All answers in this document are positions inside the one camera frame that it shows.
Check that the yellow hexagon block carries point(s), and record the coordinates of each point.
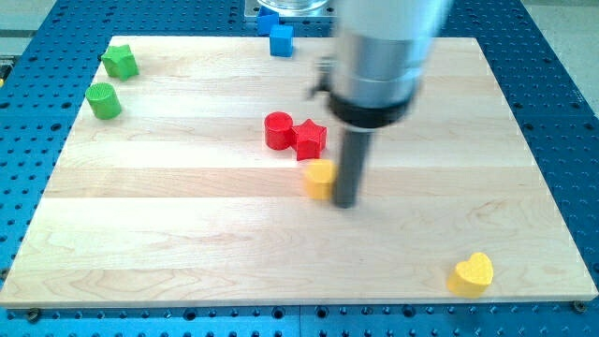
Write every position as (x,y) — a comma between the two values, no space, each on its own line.
(318,178)

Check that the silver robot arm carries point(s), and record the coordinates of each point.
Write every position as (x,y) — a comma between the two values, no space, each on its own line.
(379,50)

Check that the red star block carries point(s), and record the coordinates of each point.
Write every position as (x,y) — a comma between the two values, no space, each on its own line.
(310,140)

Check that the red cylinder block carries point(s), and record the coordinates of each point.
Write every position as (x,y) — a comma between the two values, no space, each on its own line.
(277,130)

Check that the black pusher rod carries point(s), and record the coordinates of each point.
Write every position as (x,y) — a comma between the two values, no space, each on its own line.
(354,149)

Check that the wooden board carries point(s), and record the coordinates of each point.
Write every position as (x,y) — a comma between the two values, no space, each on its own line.
(179,202)

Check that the blue cube block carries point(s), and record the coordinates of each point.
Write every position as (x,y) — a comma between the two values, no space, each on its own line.
(281,40)

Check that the blue block at back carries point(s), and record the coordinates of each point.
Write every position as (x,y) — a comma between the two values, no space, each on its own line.
(266,18)

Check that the yellow heart block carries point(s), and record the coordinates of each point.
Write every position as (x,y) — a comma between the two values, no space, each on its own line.
(470,278)

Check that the green cylinder block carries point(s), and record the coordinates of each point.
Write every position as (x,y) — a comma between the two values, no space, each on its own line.
(103,100)

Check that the green star block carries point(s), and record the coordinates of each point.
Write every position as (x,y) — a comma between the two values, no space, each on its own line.
(119,62)

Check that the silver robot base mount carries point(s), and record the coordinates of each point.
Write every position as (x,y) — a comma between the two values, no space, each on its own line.
(292,8)

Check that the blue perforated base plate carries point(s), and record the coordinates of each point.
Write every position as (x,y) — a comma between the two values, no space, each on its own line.
(544,56)

